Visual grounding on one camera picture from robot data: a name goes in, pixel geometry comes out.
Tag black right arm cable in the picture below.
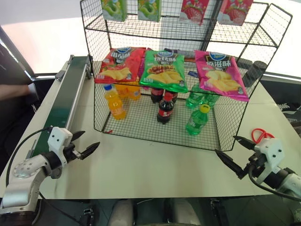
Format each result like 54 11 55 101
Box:
248 164 301 202

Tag grey rounded shape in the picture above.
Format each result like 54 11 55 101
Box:
111 199 134 226
168 198 201 226

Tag black printed mat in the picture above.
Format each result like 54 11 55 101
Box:
260 78 301 140

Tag green apple juice carton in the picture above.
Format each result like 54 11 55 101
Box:
101 0 128 23
137 0 163 23

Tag orange soda bottle blue cap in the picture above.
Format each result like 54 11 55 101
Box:
103 84 127 121

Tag green potato chips bag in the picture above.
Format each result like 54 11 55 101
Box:
138 49 189 93

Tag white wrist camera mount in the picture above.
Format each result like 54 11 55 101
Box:
253 138 285 185
48 126 73 166

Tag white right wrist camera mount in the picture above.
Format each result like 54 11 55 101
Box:
253 138 285 185

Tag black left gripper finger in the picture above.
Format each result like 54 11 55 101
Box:
80 141 101 160
71 130 86 142

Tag red strawberry milk carton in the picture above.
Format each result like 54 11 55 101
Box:
179 0 209 26
217 0 254 26

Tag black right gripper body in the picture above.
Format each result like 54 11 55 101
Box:
243 152 267 178

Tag green soda bottle yellow cap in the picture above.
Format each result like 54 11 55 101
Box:
185 104 211 136

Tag red handled scissors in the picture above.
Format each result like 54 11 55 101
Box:
251 128 275 143

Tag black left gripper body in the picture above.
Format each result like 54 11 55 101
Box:
61 142 83 167

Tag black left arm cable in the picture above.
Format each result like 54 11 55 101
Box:
5 126 53 187

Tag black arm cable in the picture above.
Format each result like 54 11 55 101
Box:
248 164 301 202
5 126 53 187

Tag cola bottle red cap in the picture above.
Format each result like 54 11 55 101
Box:
157 92 176 125

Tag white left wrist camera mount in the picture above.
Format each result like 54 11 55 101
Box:
48 126 73 166

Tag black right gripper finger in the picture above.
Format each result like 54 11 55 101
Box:
214 149 247 180
233 135 256 150

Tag dark flat panel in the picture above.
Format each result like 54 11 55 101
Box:
0 25 40 86

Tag red potato chips bag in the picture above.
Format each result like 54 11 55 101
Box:
94 47 147 84

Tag pink potato chips bag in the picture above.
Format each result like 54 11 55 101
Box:
194 49 250 103

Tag black cylinder container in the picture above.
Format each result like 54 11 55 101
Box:
242 60 268 89
236 58 254 71

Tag green conveyor belt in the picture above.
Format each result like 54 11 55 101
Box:
25 54 94 161

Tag black wire mesh rack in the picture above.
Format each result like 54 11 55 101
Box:
79 0 293 151

